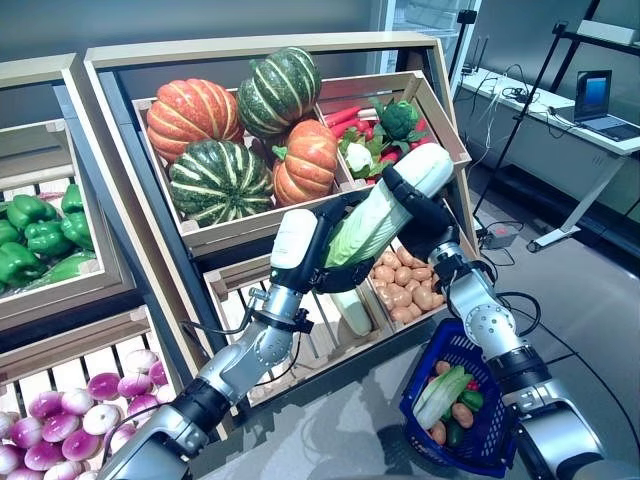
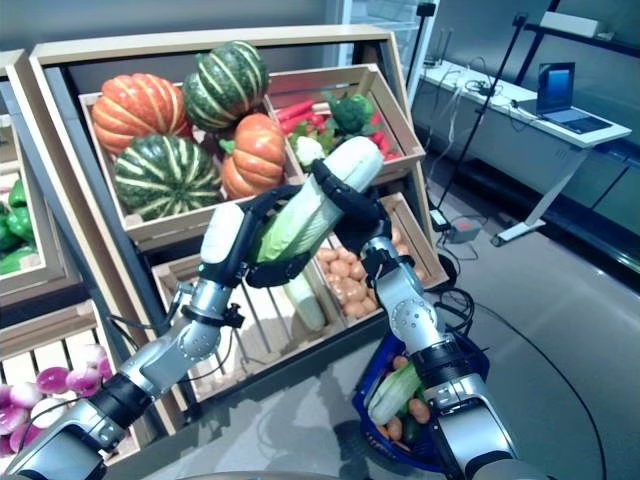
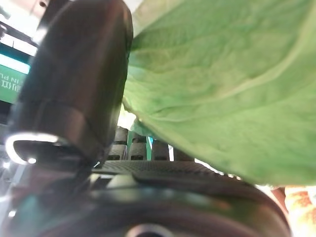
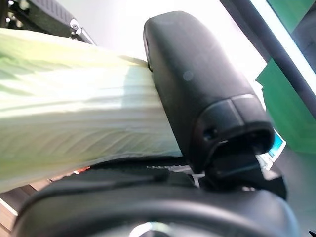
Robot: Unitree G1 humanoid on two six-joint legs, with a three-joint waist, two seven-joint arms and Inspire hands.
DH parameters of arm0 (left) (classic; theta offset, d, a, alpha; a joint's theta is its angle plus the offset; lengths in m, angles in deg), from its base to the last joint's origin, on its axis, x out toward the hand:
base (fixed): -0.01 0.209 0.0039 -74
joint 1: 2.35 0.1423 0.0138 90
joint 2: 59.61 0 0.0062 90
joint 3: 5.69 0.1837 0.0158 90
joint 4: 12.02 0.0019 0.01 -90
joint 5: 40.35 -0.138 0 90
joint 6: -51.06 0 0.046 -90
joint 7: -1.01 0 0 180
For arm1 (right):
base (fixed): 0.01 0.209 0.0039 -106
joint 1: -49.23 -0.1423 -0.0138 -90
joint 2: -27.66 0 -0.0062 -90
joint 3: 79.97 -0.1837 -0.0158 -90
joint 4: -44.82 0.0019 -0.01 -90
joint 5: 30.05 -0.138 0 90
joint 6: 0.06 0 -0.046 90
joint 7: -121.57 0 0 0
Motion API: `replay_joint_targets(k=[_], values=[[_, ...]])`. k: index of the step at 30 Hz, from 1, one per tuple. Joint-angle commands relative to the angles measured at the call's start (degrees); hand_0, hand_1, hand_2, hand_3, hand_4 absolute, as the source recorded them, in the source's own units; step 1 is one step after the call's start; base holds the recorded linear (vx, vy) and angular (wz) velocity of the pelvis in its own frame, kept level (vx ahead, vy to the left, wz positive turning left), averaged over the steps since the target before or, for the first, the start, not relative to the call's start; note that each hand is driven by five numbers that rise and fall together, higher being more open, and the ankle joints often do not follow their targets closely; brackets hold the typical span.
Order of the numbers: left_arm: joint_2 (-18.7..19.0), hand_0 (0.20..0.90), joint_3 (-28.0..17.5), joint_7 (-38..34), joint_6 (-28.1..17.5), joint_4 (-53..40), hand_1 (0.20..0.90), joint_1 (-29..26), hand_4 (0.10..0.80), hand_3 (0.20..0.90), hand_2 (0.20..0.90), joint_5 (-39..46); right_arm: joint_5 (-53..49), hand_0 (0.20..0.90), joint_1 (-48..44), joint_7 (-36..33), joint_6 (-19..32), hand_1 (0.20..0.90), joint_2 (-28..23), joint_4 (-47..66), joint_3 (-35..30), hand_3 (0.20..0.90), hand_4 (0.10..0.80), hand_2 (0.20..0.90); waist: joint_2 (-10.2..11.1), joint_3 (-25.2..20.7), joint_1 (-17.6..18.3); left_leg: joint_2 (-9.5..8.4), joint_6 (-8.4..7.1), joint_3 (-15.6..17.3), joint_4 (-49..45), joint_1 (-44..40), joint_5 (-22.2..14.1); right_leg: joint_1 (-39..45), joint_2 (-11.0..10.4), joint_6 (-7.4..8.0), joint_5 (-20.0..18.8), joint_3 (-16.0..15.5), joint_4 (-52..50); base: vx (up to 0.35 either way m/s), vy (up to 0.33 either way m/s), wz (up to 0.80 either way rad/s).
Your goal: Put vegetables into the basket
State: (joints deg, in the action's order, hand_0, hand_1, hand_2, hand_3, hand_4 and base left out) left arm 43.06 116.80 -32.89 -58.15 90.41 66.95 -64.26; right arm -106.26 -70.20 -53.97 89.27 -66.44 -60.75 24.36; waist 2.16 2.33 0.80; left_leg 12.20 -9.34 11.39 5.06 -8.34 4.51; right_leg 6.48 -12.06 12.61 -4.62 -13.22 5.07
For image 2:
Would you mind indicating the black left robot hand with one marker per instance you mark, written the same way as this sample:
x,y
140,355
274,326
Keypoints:
x,y
222,235

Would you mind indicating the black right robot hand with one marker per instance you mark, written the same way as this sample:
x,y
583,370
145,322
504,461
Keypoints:
x,y
365,220

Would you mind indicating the napa cabbage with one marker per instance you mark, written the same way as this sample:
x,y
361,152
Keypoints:
x,y
310,305
395,392
350,165

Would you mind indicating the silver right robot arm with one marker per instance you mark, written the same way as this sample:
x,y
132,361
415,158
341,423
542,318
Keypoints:
x,y
415,320

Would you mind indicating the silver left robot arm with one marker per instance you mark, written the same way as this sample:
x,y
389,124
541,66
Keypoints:
x,y
195,345

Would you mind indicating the blue plastic shopping basket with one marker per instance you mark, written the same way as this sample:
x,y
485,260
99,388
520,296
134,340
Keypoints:
x,y
361,400

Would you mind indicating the brown potato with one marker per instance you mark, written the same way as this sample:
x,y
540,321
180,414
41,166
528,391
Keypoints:
x,y
356,311
400,362
395,428
327,255
419,409

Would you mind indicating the wide wooden crate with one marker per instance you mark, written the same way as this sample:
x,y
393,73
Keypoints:
x,y
165,225

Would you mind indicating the red carrot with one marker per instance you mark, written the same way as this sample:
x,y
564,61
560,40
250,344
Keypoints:
x,y
296,111
391,156
300,123

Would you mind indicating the wooden slat crate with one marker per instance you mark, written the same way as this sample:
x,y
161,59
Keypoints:
x,y
430,250
402,120
50,245
280,369
45,330

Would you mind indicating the black power adapter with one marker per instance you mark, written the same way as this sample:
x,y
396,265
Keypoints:
x,y
440,220

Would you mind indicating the green striped pumpkin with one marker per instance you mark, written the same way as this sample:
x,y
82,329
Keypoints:
x,y
225,85
165,175

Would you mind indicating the small orange pumpkin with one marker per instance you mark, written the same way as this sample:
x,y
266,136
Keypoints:
x,y
257,150

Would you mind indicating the white cauliflower with leaves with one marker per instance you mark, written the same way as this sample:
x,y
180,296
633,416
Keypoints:
x,y
307,147

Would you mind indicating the grey box with red button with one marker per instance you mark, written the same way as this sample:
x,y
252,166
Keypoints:
x,y
465,230

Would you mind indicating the green broccoli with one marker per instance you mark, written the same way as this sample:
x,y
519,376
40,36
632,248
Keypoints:
x,y
352,112

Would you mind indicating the large orange pumpkin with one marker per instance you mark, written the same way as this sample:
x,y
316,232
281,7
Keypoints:
x,y
135,110

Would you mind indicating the black tripod pole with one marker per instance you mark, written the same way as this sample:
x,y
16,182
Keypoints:
x,y
480,115

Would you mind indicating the purple white turnip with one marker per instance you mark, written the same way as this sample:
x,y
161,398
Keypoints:
x,y
105,368
82,382
25,394
90,355
52,380
25,437
47,412
4,395
11,419

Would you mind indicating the wooden display shelf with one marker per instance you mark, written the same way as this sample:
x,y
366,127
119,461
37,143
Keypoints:
x,y
12,62
200,45

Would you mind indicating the white desk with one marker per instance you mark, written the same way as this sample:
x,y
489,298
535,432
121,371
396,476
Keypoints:
x,y
558,185

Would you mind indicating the dark green vegetable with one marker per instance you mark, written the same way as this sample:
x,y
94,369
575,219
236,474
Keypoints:
x,y
411,430

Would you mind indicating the black stand with box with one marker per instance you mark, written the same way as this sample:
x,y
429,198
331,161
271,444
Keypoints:
x,y
426,9

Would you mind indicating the open laptop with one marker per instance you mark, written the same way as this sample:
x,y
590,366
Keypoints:
x,y
555,85

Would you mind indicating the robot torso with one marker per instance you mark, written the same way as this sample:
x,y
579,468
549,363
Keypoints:
x,y
250,476

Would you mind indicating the white box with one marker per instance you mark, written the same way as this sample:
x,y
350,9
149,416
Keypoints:
x,y
570,24

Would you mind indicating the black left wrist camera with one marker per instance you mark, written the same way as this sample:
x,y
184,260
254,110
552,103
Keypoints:
x,y
235,315

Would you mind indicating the black wall shelf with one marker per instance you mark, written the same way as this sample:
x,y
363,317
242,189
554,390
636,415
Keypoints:
x,y
625,48

